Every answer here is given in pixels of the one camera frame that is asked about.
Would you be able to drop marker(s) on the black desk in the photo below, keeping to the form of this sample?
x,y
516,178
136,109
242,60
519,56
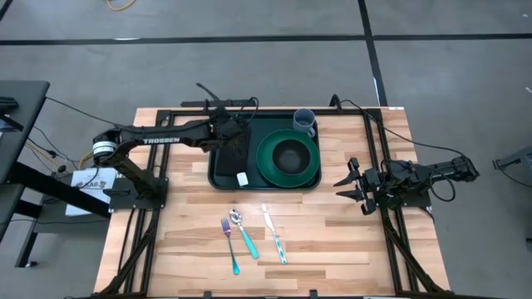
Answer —
x,y
21,108

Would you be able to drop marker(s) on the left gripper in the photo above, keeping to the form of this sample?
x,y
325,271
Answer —
x,y
216,124

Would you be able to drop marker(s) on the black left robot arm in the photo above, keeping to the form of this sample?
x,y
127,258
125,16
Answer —
x,y
166,135

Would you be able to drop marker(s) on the dark green plastic tray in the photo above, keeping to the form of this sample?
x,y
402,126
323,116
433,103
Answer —
x,y
266,124

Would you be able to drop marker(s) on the black cloth napkin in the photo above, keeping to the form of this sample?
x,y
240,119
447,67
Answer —
x,y
226,168

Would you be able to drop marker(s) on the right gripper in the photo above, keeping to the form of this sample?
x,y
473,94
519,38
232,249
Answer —
x,y
369,207

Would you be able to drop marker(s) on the white printed paper sheet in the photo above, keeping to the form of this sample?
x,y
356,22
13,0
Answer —
x,y
83,199

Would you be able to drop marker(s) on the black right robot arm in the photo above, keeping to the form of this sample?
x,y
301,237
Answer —
x,y
440,170

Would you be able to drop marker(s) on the black power strip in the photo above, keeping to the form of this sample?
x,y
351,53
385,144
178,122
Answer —
x,y
232,102

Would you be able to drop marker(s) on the grey-blue mug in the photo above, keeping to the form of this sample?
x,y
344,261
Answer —
x,y
303,120

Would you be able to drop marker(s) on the grey metal stand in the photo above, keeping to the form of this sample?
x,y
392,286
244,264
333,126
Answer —
x,y
517,160

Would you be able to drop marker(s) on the black aluminium table frame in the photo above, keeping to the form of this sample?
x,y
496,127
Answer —
x,y
328,111

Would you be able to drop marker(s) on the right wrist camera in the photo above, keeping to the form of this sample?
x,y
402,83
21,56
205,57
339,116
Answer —
x,y
372,178

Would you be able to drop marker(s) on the green plate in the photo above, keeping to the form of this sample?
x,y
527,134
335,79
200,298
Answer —
x,y
266,166

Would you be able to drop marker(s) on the black bowl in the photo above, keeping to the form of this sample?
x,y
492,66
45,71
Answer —
x,y
291,157

